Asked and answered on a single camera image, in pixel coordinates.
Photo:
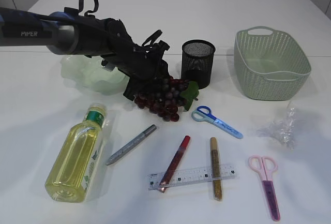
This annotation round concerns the clear plastic ruler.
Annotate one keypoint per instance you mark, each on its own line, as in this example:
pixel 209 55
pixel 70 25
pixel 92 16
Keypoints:
pixel 176 178

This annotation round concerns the purple artificial grape bunch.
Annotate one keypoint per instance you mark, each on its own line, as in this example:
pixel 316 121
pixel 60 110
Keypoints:
pixel 165 97

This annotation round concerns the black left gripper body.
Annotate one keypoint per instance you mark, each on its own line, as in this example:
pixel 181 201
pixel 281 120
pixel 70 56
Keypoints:
pixel 136 61

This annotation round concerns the black mesh pen holder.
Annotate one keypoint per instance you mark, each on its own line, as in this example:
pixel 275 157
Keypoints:
pixel 197 61

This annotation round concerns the silver glitter pen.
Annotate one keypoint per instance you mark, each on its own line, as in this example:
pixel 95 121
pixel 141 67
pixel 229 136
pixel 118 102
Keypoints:
pixel 123 151

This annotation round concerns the green tea plastic bottle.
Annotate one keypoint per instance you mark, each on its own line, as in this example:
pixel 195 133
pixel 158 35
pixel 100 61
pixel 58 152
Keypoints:
pixel 72 173

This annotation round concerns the green plastic woven basket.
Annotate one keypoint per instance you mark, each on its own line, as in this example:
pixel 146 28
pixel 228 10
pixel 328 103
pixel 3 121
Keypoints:
pixel 269 67

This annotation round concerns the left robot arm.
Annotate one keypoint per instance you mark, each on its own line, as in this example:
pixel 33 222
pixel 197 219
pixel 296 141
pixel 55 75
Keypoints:
pixel 68 33

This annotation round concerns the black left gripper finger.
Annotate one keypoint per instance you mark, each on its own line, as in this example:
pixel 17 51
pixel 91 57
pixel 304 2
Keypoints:
pixel 133 87
pixel 162 70

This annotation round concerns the pale green ruffled plate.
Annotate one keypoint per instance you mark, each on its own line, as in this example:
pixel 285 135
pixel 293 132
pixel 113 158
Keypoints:
pixel 88 73

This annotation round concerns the blue capped scissors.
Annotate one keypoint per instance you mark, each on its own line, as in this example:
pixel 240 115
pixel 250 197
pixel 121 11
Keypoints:
pixel 204 114

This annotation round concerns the gold glitter pen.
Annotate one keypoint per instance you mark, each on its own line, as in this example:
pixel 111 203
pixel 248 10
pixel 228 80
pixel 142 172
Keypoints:
pixel 214 154

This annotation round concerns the pink capped scissors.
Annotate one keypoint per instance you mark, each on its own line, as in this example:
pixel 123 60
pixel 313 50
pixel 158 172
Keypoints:
pixel 265 166

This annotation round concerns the red glitter pen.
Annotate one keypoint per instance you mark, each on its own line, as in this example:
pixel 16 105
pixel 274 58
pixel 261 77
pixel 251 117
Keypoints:
pixel 174 164

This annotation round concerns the clear plastic sheet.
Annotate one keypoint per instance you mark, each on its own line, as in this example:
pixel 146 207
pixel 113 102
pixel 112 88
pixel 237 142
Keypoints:
pixel 284 128

